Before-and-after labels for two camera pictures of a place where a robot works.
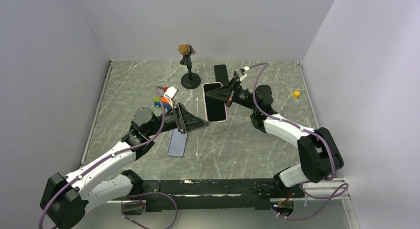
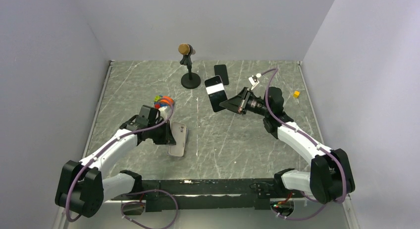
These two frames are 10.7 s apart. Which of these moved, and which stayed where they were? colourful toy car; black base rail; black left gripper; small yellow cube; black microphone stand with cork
Moved: black left gripper
Stayed: black microphone stand with cork; colourful toy car; black base rail; small yellow cube
